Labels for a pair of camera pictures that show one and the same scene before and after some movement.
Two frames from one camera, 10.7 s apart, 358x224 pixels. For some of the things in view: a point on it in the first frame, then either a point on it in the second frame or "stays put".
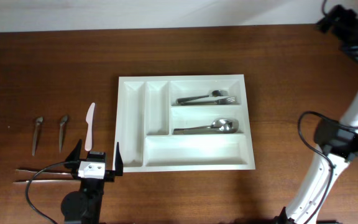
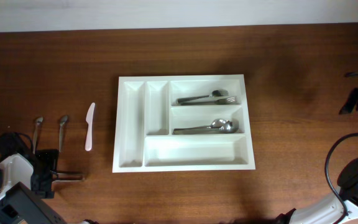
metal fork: x=214 y=94 stays put
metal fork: x=221 y=101 stays put
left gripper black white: x=109 y=174 to x=50 y=157
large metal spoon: x=222 y=126 stays put
